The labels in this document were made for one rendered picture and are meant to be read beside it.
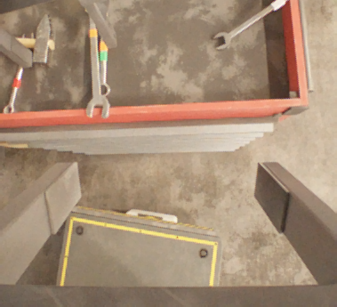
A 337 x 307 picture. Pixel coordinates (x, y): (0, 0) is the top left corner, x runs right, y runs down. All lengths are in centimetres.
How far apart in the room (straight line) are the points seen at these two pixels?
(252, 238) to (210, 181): 37
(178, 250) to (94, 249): 37
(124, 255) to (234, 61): 91
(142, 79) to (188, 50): 11
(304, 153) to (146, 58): 113
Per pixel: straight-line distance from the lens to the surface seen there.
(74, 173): 16
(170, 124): 48
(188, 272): 111
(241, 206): 137
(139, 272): 114
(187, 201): 135
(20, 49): 41
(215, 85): 46
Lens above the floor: 134
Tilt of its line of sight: 79 degrees down
